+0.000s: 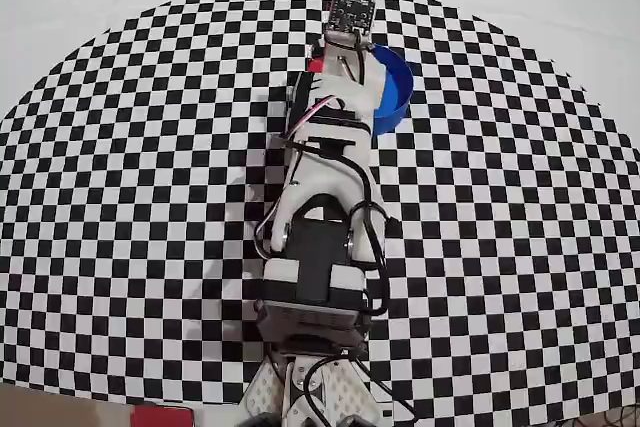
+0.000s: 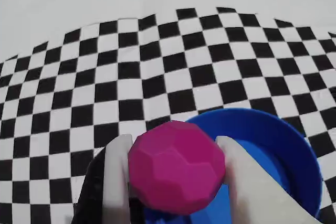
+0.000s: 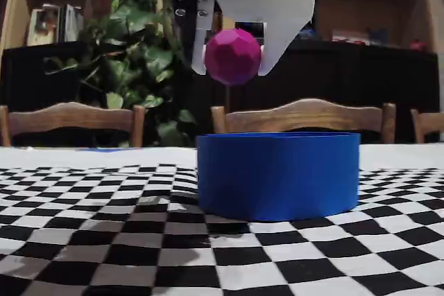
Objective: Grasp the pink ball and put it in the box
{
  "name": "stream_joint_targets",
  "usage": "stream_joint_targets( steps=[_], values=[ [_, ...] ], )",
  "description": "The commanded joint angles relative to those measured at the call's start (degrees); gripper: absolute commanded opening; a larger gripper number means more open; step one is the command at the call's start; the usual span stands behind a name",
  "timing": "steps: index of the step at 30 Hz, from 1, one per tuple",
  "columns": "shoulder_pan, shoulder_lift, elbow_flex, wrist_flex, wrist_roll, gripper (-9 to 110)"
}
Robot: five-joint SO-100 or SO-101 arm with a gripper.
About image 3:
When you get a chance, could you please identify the pink faceted ball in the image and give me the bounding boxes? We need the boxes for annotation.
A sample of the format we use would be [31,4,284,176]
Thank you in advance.
[203,28,262,87]

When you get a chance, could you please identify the blue round box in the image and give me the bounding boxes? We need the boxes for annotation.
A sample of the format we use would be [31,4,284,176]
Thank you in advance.
[196,132,361,223]

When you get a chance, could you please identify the brown wooden chair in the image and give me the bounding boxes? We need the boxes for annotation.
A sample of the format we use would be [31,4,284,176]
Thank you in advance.
[210,98,397,144]
[410,108,444,144]
[0,101,146,148]

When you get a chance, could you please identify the green leafy houseplant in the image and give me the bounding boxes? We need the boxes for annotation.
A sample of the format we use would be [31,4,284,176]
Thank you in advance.
[78,0,197,148]

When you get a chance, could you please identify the red white flat stack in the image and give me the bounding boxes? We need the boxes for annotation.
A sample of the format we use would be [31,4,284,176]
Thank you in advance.
[331,28,369,46]

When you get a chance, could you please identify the black cabinet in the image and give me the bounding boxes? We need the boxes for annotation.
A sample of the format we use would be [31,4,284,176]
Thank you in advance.
[0,40,441,146]

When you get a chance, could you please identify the grey white books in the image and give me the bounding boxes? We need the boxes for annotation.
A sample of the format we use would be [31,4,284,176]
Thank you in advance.
[60,3,85,44]

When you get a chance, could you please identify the blue tape strip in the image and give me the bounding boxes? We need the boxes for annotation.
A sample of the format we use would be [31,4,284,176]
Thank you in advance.
[92,147,140,153]

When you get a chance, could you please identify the light wood bookshelf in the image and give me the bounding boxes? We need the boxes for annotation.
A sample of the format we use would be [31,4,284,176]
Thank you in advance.
[0,0,444,51]

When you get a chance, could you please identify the illustrated cover book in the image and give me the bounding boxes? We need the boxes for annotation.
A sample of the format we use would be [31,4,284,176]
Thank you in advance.
[26,4,60,46]

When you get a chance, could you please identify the black white checkerboard sheet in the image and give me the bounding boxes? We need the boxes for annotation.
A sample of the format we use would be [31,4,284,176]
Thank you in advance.
[0,146,444,296]

